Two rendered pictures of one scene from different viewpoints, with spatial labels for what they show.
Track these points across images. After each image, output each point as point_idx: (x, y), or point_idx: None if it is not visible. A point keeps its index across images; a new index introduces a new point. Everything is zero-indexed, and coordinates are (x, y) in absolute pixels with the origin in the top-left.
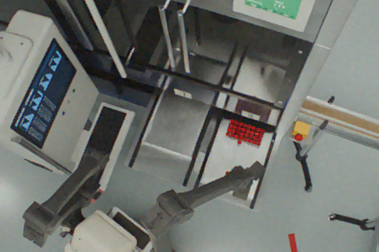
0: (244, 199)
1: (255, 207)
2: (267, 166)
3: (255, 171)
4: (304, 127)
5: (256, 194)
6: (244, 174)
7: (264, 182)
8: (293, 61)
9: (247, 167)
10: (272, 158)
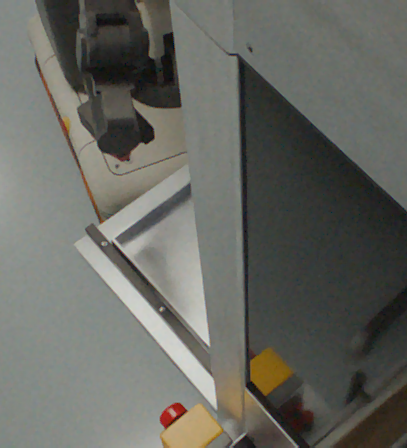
0: (82, 105)
1: (85, 243)
2: (168, 331)
3: (108, 95)
4: (189, 437)
5: (112, 255)
6: (106, 30)
7: (132, 298)
8: None
9: (131, 86)
10: (179, 356)
